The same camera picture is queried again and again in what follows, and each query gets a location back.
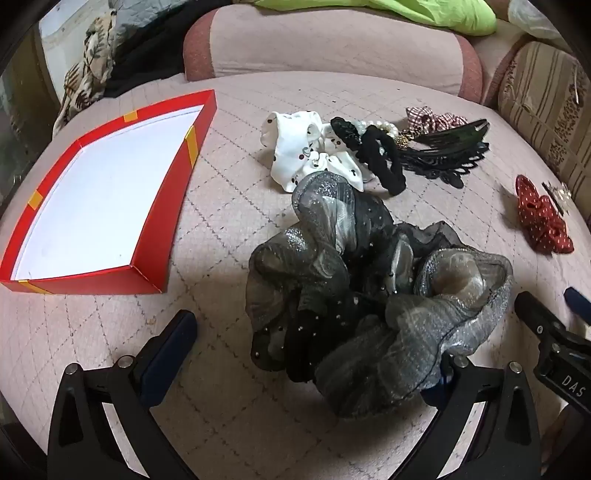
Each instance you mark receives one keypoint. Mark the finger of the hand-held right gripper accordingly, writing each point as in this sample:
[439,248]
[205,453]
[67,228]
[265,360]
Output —
[579,302]
[540,316]

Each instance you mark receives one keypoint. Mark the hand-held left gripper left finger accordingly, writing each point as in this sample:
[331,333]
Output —
[168,353]

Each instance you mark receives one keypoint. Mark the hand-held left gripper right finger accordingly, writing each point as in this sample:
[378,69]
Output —
[438,378]

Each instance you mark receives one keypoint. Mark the red dotted scrunchie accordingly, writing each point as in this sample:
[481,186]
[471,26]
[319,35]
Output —
[542,217]

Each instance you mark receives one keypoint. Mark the grey organza scrunchie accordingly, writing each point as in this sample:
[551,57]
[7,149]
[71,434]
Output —
[369,295]

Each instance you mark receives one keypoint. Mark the red box lid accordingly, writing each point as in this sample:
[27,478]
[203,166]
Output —
[106,194]

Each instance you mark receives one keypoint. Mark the red checked scrunchie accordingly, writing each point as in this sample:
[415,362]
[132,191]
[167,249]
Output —
[431,121]

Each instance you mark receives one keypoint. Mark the small rhinestone hairpin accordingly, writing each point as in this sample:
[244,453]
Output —
[557,196]

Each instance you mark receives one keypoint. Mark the black hair claw clip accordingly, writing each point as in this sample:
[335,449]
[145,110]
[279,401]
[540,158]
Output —
[443,154]

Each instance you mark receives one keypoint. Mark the brown striped cushion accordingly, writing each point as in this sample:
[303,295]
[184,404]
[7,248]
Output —
[549,106]

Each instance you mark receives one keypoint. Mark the white dotted scrunchie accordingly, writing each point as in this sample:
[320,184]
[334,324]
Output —
[304,147]

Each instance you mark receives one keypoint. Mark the white plastic bag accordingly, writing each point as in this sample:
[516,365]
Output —
[535,18]

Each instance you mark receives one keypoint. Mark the black cloth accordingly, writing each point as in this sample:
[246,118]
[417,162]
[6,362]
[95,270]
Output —
[147,64]

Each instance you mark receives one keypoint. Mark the floral patterned blanket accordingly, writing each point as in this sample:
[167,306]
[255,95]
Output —
[87,74]

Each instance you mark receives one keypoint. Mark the green cloth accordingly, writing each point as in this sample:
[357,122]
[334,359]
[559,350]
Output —
[392,11]

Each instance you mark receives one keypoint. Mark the pink bolster pillow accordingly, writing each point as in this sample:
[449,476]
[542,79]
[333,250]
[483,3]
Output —
[332,46]

